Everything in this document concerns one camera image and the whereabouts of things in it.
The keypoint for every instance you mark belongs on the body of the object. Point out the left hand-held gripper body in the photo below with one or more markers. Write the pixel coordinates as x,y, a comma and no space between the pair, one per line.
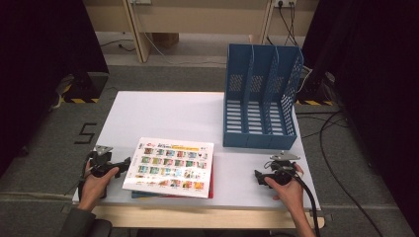
100,163

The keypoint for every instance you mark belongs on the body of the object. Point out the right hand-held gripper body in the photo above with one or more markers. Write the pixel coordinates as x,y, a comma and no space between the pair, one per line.
283,171

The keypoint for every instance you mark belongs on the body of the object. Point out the blue plastic file rack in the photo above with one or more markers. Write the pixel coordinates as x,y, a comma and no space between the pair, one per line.
260,138

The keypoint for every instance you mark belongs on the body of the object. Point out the large white book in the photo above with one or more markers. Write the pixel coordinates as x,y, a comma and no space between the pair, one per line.
171,164

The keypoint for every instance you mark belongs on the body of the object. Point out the person's right hand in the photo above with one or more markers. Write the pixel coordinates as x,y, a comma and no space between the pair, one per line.
293,194

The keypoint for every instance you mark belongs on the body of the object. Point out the person's left hand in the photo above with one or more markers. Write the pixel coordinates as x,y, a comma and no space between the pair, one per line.
94,189

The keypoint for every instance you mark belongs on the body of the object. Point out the black stand base striped tape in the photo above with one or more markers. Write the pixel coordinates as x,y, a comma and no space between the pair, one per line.
87,87
313,102

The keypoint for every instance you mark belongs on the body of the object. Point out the black curtain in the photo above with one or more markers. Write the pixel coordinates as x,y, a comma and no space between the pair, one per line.
378,82
39,65

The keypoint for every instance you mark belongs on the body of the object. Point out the brown cardboard box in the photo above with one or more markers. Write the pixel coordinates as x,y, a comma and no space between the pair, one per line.
165,39

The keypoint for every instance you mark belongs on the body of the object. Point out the white wall socket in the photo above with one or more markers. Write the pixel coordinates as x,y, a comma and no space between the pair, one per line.
285,2

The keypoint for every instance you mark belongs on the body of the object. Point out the light wooden desk frame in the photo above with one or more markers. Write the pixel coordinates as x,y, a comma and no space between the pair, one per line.
197,16

